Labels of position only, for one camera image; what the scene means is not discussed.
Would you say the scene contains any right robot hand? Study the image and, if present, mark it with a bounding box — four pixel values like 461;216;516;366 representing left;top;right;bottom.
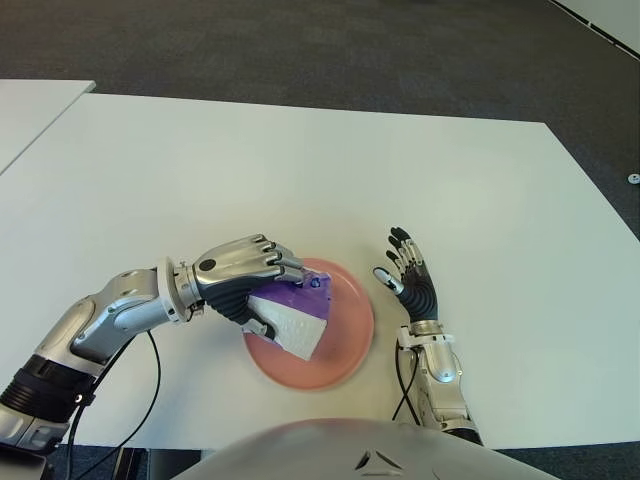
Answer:
371;225;443;327

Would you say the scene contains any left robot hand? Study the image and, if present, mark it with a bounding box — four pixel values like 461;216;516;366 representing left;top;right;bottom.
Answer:
191;232;307;342

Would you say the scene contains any purple tissue paper pack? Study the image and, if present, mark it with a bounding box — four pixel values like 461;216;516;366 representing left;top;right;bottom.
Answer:
241;266;336;363

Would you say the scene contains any round pink plate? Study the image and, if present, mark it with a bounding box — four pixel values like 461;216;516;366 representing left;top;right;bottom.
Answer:
242;257;377;393

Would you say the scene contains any silver robot torso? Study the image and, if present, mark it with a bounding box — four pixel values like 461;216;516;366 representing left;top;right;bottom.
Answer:
171;418;544;480

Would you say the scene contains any neighbouring white table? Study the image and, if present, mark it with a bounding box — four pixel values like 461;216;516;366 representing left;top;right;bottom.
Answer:
0;79;97;177

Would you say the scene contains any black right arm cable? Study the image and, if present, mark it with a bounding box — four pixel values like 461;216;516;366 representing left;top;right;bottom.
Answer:
391;338;424;427

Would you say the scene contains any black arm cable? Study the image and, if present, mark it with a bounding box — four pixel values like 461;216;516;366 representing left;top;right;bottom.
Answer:
391;338;424;427
48;327;163;480

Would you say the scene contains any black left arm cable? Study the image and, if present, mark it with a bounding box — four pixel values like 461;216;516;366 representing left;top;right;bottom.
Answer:
48;327;163;480

